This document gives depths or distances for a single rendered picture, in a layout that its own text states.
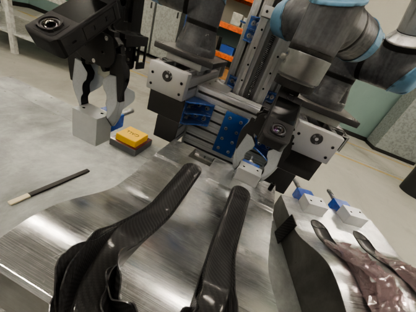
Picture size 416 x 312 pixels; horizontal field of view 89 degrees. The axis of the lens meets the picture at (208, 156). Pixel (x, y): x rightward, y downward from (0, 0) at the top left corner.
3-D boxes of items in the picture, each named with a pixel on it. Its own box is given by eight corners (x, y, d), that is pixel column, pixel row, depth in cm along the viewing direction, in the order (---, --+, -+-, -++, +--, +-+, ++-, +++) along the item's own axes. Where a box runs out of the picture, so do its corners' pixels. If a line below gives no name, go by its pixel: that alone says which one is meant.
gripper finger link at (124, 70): (132, 102, 35) (127, 41, 31) (126, 104, 33) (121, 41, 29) (108, 98, 36) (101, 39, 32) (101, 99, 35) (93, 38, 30)
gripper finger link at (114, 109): (142, 121, 41) (139, 70, 37) (121, 130, 36) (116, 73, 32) (128, 118, 42) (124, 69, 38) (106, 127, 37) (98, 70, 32)
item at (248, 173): (239, 161, 58) (247, 145, 55) (256, 169, 57) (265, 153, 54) (228, 186, 46) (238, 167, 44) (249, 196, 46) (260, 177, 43)
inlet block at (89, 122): (121, 116, 49) (124, 94, 46) (139, 125, 48) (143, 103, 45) (72, 135, 37) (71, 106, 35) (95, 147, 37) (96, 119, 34)
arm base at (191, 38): (184, 45, 87) (191, 18, 82) (218, 58, 86) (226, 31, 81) (168, 44, 74) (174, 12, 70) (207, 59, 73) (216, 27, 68)
